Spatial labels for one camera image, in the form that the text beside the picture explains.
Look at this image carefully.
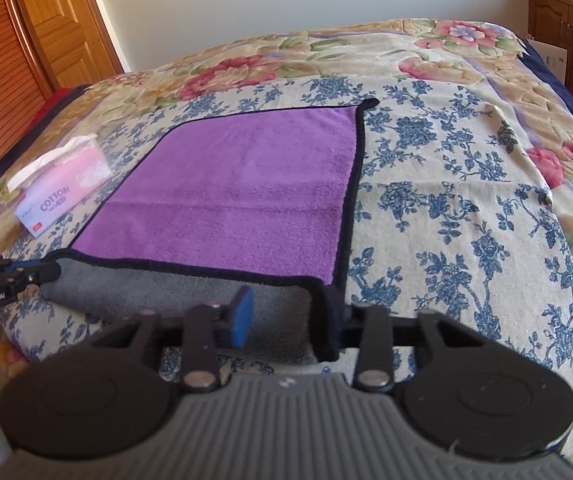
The purple and grey towel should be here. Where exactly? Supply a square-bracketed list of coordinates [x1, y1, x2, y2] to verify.
[41, 99, 378, 364]

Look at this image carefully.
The pink cotton tissue box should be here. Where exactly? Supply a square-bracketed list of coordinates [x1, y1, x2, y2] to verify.
[6, 133, 112, 238]

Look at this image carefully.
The red cloth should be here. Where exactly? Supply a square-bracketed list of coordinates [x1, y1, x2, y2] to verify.
[26, 88, 74, 131]

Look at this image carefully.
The wooden wardrobe door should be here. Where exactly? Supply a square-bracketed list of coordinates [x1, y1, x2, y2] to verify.
[18, 0, 124, 90]

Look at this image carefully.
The floral beige blanket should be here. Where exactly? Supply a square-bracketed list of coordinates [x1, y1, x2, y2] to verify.
[0, 17, 573, 480]

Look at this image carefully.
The dark blue bed sheet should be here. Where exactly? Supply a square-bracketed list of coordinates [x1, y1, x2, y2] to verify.
[521, 38, 573, 116]

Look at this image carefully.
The white cardboard box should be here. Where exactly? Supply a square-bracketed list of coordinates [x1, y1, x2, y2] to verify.
[524, 38, 569, 84]

